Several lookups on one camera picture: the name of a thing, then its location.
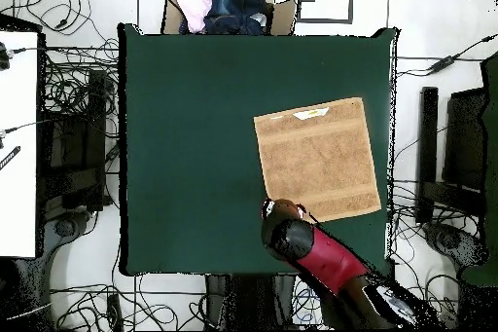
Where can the green fabric sheet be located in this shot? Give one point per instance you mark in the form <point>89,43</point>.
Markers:
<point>491,153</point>

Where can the brown cardboard box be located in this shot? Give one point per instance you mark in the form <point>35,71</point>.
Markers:
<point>284,16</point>

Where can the tan terry towel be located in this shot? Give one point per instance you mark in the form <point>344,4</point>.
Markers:
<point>319,156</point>

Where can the black upright bar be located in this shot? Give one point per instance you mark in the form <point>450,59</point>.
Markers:
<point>427,153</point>

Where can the blue jeans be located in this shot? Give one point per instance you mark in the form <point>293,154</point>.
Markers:
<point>237,8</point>

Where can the black equipment rack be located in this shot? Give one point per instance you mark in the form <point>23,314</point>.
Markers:
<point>78,153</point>

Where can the pink garment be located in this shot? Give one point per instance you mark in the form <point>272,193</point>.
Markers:
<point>194,8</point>

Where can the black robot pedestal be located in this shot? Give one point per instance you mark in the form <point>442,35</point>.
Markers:
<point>249,301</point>

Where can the white table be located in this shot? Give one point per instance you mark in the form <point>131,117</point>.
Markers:
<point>17,145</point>

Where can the black power strip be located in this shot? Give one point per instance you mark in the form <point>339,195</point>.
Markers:
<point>114,310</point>

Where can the dark green table cloth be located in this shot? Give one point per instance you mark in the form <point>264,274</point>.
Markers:
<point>194,153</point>

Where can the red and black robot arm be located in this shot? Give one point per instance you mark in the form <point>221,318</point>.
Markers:
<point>330,262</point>

